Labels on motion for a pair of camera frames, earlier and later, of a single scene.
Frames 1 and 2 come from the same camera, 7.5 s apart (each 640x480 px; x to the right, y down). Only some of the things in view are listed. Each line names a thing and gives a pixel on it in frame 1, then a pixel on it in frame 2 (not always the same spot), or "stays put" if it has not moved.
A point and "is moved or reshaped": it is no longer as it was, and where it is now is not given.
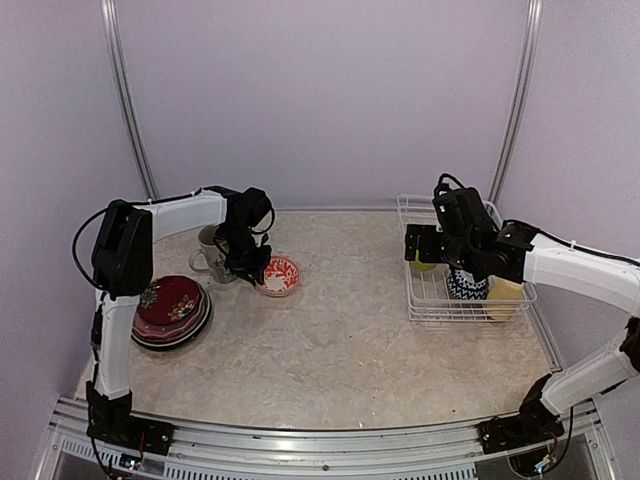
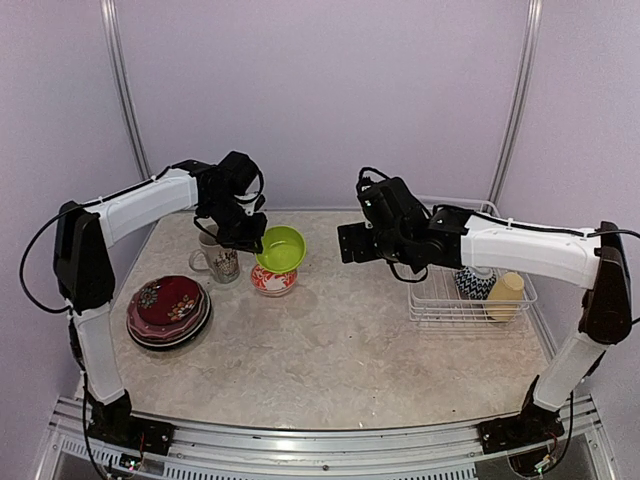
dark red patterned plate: (170, 300) stays put
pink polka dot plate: (158, 331) stays put
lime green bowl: (421, 266) is moved or reshaped
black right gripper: (427, 252) -> (351, 236)
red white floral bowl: (281, 276) stays put
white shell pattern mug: (220, 264) stays put
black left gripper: (256, 268) -> (251, 242)
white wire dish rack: (437, 293) stays put
